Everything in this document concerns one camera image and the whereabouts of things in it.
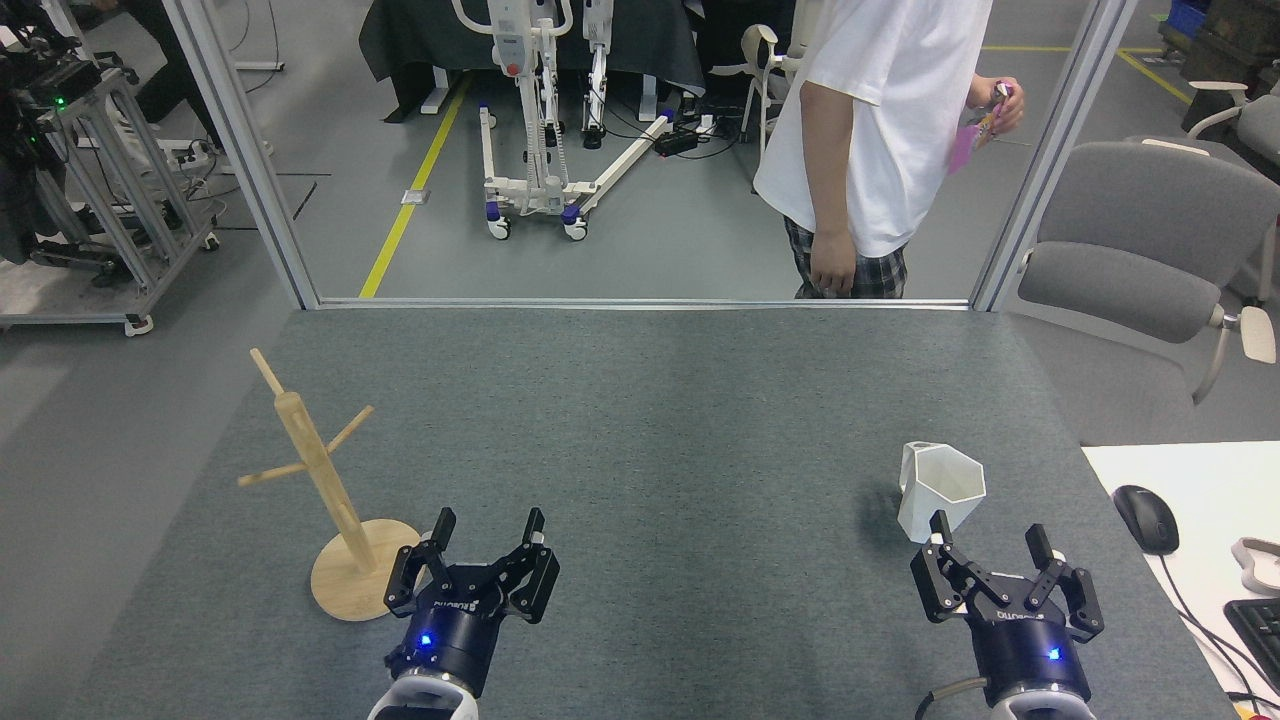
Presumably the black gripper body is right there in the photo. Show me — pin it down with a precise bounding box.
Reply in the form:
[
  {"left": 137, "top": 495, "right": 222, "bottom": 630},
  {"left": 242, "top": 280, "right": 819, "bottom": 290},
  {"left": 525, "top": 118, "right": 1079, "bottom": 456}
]
[
  {"left": 968, "top": 580, "right": 1093, "bottom": 706},
  {"left": 385, "top": 566, "right": 511, "bottom": 699}
]

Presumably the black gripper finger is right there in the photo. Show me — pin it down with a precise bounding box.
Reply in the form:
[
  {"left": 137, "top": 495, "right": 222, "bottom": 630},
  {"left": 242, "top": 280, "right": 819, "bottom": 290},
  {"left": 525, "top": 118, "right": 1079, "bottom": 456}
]
[
  {"left": 500, "top": 508, "right": 561, "bottom": 624},
  {"left": 1025, "top": 524, "right": 1105, "bottom": 641},
  {"left": 912, "top": 510, "right": 986, "bottom": 623},
  {"left": 384, "top": 508, "right": 457, "bottom": 615}
]

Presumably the white faceted cup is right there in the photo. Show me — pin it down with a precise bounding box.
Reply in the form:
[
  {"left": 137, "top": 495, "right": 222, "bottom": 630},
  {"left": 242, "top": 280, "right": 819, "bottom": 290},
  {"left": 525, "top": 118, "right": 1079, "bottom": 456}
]
[{"left": 897, "top": 441, "right": 989, "bottom": 545}]

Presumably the black computer mouse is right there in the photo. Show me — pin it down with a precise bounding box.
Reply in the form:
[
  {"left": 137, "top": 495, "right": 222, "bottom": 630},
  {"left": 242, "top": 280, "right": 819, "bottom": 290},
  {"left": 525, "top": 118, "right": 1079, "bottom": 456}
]
[{"left": 1113, "top": 485, "right": 1181, "bottom": 556}]

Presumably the small pink packet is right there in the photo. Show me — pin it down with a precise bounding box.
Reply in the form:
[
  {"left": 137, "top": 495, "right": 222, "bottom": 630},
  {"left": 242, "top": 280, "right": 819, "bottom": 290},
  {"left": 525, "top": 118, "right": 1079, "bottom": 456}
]
[{"left": 948, "top": 85, "right": 1016, "bottom": 176}]

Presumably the wooden cup rack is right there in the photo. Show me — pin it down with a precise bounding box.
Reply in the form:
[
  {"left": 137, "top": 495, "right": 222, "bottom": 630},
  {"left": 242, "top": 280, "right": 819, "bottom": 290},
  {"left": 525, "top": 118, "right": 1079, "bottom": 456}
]
[{"left": 238, "top": 348, "right": 423, "bottom": 623}]

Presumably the person's right hand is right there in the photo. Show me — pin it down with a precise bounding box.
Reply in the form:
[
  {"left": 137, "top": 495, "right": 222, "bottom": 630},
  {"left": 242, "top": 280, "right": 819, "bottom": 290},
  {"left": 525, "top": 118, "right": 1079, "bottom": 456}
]
[{"left": 808, "top": 232, "right": 859, "bottom": 299}]

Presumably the person's left hand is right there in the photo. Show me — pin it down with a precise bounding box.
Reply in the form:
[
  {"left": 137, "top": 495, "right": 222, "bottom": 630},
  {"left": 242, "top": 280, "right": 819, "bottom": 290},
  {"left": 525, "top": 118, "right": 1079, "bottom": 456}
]
[{"left": 968, "top": 78, "right": 1027, "bottom": 137}]

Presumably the beige curved object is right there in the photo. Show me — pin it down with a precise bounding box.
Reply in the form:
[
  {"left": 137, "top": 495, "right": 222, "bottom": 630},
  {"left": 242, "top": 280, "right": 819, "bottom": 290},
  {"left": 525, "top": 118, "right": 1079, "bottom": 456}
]
[{"left": 1230, "top": 537, "right": 1280, "bottom": 597}]

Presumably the black keyboard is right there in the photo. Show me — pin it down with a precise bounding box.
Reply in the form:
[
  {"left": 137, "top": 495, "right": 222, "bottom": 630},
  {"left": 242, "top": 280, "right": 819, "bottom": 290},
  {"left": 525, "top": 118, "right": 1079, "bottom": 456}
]
[{"left": 1224, "top": 597, "right": 1280, "bottom": 693}]

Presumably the white stand on wheels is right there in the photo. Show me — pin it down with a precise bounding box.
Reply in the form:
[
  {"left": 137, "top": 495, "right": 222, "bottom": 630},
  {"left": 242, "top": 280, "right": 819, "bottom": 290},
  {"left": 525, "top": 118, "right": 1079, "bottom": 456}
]
[{"left": 450, "top": 0, "right": 676, "bottom": 242}]

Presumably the grey padded chair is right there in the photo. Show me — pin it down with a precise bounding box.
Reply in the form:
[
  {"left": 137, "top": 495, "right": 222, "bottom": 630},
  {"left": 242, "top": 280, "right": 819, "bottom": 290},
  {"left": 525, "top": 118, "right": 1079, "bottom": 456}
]
[
  {"left": 1015, "top": 138, "right": 1280, "bottom": 406},
  {"left": 1185, "top": 80, "right": 1280, "bottom": 186}
]

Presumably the person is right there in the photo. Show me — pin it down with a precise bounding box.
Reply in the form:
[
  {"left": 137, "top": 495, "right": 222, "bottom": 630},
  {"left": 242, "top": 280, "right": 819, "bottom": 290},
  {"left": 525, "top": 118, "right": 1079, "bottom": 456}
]
[
  {"left": 752, "top": 0, "right": 1027, "bottom": 300},
  {"left": 95, "top": 0, "right": 226, "bottom": 151}
]

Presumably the white power strip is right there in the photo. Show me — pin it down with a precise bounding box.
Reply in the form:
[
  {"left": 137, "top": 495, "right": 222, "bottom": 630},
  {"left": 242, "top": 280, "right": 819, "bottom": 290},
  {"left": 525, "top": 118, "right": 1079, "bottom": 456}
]
[{"left": 160, "top": 140, "right": 217, "bottom": 173}]

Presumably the white upright stand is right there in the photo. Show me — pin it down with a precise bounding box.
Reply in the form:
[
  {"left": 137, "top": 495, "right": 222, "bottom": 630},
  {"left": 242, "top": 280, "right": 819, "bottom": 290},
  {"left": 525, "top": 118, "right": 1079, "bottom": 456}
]
[{"left": 580, "top": 0, "right": 619, "bottom": 151}]

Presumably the black cloth covered table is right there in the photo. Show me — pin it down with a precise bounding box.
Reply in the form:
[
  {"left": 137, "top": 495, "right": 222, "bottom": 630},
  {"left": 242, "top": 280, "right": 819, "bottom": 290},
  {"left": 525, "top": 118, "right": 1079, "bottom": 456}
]
[{"left": 358, "top": 0, "right": 707, "bottom": 123}]

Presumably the black equipment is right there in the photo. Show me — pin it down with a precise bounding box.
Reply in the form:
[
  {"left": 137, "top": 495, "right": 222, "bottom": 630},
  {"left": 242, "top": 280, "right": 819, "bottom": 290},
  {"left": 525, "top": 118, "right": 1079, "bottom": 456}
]
[{"left": 0, "top": 25, "right": 106, "bottom": 266}]

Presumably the white office chair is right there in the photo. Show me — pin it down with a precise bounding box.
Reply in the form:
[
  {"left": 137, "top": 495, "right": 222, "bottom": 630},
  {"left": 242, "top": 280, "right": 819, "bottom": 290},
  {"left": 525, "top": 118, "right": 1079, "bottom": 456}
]
[{"left": 738, "top": 24, "right": 807, "bottom": 193}]

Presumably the dark crate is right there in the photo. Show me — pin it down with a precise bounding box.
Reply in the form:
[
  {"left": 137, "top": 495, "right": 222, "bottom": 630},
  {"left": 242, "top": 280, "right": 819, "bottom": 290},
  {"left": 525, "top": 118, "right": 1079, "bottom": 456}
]
[{"left": 1160, "top": 0, "right": 1280, "bottom": 96}]

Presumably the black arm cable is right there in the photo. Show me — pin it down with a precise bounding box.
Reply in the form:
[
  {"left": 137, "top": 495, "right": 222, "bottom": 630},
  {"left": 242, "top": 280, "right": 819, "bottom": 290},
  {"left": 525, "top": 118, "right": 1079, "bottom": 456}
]
[{"left": 915, "top": 677, "right": 993, "bottom": 720}]

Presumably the black mouse cable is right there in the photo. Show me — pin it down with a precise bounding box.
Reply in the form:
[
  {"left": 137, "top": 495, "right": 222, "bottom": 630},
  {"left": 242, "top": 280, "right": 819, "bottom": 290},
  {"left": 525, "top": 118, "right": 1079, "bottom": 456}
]
[{"left": 1158, "top": 552, "right": 1280, "bottom": 706}]

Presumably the silver frame crossbar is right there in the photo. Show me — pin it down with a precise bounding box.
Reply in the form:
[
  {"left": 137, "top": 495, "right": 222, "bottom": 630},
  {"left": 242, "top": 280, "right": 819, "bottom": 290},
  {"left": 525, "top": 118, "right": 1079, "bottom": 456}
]
[{"left": 316, "top": 296, "right": 976, "bottom": 312}]

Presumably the metal frame cart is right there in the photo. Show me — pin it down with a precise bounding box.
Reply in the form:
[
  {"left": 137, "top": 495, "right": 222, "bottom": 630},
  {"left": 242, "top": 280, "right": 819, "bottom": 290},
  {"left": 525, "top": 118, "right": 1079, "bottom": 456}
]
[{"left": 0, "top": 60, "right": 223, "bottom": 336}]

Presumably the silver frame post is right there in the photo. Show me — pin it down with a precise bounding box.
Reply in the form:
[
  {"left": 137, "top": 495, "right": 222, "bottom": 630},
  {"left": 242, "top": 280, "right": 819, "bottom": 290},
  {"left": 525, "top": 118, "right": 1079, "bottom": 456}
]
[
  {"left": 968, "top": 0, "right": 1141, "bottom": 313},
  {"left": 162, "top": 0, "right": 321, "bottom": 311}
]

